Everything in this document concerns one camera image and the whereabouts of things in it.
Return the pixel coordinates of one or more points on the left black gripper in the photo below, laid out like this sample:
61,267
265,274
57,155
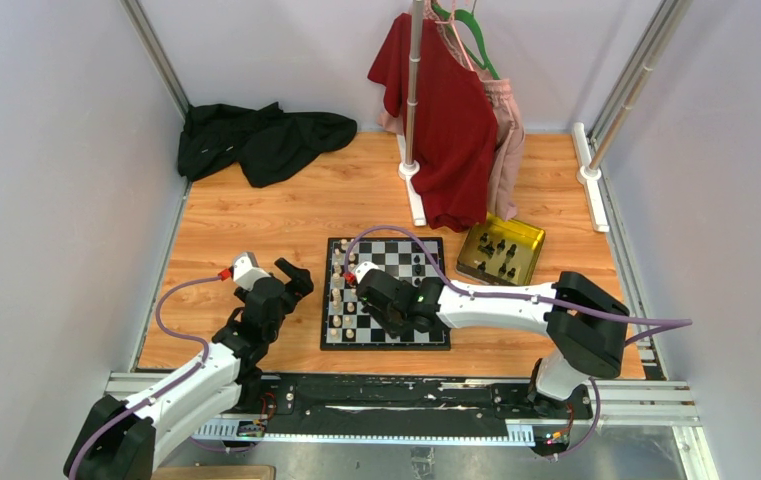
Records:
300,282

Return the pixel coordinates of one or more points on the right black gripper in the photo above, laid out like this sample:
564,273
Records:
394,330

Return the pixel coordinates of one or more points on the yellow metal tin box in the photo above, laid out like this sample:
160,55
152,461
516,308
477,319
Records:
501,252

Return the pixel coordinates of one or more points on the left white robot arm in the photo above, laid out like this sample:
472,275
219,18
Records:
128,438

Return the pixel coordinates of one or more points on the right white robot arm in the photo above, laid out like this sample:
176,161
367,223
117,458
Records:
585,324

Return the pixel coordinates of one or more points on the white chess pieces rows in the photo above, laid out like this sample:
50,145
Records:
341,307

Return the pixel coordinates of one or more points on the white clothes rack stand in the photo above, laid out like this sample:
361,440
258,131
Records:
408,166

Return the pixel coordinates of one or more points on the black cloth pile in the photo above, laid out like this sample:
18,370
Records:
269,144

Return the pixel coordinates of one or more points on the red shirt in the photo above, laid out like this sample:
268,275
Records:
455,135

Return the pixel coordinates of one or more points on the pink garment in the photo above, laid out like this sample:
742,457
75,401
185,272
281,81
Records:
508,153

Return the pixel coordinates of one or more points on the right white rack foot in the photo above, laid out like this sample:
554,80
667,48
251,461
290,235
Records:
593,143

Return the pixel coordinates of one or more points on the green clothes hanger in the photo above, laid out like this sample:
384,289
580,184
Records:
451,18

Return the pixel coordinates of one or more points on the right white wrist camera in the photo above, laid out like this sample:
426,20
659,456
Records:
363,269

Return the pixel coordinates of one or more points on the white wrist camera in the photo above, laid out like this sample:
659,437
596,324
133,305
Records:
246,271
363,269

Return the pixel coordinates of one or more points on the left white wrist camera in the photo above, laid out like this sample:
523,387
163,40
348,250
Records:
246,271

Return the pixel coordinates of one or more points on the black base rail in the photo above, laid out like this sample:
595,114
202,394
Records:
400,409

